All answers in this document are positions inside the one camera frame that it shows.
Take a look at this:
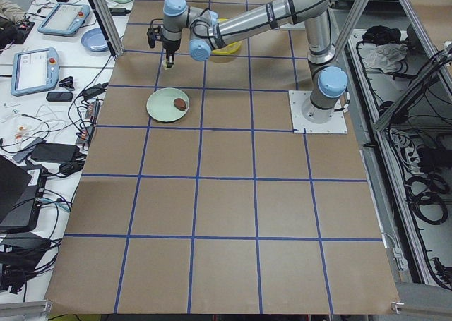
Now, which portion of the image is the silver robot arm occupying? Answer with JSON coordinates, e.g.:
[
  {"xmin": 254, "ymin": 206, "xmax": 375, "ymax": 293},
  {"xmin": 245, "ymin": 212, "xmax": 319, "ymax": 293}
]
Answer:
[{"xmin": 159, "ymin": 0, "xmax": 338, "ymax": 82}]

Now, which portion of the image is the mint green plate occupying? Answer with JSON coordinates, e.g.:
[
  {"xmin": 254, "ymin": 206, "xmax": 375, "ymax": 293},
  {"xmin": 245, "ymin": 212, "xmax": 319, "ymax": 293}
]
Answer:
[{"xmin": 146, "ymin": 87, "xmax": 190, "ymax": 123}]

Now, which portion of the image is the black power adapter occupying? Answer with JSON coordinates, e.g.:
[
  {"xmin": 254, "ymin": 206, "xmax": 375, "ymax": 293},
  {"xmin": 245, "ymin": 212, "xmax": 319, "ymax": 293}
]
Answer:
[{"xmin": 30, "ymin": 143, "xmax": 80, "ymax": 163}]

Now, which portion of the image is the near teach pendant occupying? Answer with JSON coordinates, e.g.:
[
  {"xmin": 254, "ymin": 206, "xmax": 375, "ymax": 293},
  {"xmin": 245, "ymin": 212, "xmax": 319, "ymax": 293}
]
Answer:
[{"xmin": 11, "ymin": 47, "xmax": 59, "ymax": 97}]

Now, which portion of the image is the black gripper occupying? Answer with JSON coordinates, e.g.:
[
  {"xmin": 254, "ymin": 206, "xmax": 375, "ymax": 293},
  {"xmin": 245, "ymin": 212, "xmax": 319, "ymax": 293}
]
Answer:
[{"xmin": 162, "ymin": 38, "xmax": 181, "ymax": 68}]

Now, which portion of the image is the brown bun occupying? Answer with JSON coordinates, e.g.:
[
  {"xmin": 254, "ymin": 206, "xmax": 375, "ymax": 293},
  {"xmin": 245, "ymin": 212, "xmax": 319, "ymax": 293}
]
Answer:
[{"xmin": 173, "ymin": 98, "xmax": 186, "ymax": 111}]

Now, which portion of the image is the aluminium frame post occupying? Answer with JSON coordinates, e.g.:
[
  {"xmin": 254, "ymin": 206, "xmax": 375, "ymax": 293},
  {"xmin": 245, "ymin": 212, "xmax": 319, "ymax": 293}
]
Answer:
[{"xmin": 88, "ymin": 0, "xmax": 124, "ymax": 58}]

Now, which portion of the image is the small black charger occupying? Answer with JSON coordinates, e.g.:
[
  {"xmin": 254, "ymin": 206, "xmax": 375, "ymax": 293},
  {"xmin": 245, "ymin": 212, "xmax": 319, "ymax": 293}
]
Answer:
[{"xmin": 109, "ymin": 7, "xmax": 131, "ymax": 16}]

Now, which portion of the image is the far teach pendant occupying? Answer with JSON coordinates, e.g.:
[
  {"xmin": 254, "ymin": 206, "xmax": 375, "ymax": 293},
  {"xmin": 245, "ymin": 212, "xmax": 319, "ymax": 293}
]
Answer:
[{"xmin": 37, "ymin": 3, "xmax": 91, "ymax": 37}]

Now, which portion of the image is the black phone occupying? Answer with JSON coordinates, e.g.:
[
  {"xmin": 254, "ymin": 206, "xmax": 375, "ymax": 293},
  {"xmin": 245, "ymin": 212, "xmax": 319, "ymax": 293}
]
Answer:
[{"xmin": 46, "ymin": 91, "xmax": 73, "ymax": 102}]

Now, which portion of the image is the blue plate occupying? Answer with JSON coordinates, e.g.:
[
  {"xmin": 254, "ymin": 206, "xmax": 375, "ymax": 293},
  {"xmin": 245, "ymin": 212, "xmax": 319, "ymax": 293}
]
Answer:
[{"xmin": 81, "ymin": 28, "xmax": 109, "ymax": 52}]

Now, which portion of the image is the black laptop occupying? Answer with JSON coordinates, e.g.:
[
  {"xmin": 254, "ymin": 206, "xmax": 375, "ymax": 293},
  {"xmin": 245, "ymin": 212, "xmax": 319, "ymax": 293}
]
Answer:
[{"xmin": 1, "ymin": 156, "xmax": 47, "ymax": 234}]

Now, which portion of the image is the yellow bamboo steamer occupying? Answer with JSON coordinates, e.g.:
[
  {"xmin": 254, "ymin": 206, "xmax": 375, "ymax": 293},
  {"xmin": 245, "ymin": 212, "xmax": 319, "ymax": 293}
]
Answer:
[{"xmin": 210, "ymin": 18, "xmax": 244, "ymax": 56}]

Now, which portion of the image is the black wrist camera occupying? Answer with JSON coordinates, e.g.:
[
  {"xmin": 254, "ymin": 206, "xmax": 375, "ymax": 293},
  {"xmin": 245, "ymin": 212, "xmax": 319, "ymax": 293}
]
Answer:
[{"xmin": 147, "ymin": 18, "xmax": 162, "ymax": 49}]

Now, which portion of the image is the crumpled white cloth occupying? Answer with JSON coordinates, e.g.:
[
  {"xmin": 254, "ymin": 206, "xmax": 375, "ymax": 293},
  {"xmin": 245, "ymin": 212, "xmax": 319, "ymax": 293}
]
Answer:
[{"xmin": 363, "ymin": 43, "xmax": 408, "ymax": 73}]

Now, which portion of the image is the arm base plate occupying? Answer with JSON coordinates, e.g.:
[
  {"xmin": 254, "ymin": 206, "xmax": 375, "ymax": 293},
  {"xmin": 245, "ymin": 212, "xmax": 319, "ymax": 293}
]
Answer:
[{"xmin": 288, "ymin": 90, "xmax": 348, "ymax": 134}]

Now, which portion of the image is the teach pendant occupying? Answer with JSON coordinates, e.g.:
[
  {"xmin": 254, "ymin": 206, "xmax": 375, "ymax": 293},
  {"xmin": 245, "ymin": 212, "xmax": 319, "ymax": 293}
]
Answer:
[
  {"xmin": 11, "ymin": 47, "xmax": 59, "ymax": 97},
  {"xmin": 37, "ymin": 3, "xmax": 91, "ymax": 37}
]

